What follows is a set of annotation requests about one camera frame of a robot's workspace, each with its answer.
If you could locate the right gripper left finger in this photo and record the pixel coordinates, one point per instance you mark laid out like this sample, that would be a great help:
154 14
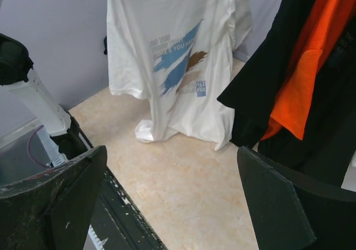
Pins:
53 209

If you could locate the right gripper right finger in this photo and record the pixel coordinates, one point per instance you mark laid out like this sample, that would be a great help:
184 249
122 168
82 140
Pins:
290 210

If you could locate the white t shirt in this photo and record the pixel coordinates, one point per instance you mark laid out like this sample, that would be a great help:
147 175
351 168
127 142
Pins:
178 55

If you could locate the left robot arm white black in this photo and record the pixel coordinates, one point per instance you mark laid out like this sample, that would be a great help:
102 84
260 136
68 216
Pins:
20 78

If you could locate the black printed hanging shirt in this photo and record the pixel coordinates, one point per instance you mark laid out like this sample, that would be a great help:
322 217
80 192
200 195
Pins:
252 91

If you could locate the orange hanging shirt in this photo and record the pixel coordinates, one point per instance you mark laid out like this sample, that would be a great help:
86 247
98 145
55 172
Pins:
320 32

